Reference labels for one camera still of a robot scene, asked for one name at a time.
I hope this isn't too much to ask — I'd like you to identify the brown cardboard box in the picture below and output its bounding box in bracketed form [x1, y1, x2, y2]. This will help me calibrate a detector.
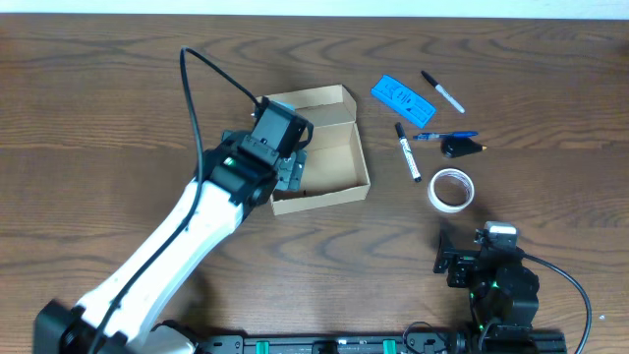
[268, 85, 371, 215]

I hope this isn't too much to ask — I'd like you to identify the white tape roll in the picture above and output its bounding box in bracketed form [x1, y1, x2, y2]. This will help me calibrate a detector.
[428, 168, 476, 213]

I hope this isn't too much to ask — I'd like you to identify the black cone-shaped tool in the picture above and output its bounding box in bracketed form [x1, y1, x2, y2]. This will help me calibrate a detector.
[440, 137, 486, 158]

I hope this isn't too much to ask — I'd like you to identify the blue plastic case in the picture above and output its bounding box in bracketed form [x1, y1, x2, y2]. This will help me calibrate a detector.
[371, 75, 436, 129]

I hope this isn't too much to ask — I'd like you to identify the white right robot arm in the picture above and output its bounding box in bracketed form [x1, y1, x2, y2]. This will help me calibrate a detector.
[433, 228, 540, 335]

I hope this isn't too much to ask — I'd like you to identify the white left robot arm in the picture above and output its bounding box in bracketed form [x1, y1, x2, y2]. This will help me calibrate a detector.
[32, 97, 314, 353]

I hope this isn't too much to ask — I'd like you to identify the white black marker pen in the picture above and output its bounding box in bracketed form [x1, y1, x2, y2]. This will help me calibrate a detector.
[395, 122, 422, 183]

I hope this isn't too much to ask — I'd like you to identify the blue ballpoint pen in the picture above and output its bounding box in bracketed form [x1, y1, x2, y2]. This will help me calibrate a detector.
[413, 131, 479, 141]

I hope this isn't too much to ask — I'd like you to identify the thin black marker pen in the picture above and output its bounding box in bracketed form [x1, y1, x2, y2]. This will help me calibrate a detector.
[421, 71, 466, 114]

